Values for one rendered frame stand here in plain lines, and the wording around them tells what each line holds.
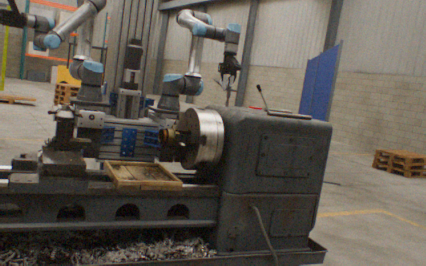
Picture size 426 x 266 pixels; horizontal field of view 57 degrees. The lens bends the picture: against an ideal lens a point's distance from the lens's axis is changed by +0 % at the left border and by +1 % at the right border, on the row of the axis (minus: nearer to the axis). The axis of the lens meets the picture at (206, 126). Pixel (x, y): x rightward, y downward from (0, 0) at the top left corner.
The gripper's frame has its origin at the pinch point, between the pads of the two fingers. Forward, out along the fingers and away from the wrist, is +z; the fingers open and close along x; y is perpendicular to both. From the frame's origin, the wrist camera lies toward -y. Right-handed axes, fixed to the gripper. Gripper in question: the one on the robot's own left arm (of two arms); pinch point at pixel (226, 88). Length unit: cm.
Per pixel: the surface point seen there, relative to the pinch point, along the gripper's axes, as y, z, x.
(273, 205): -32, 54, -20
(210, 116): -20.4, 13.8, 17.1
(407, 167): 363, 112, -631
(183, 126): -9.8, 21.2, 25.9
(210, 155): -26.9, 31.8, 16.8
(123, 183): -30, 46, 57
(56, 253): -20, 81, 80
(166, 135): -15.2, 25.8, 35.8
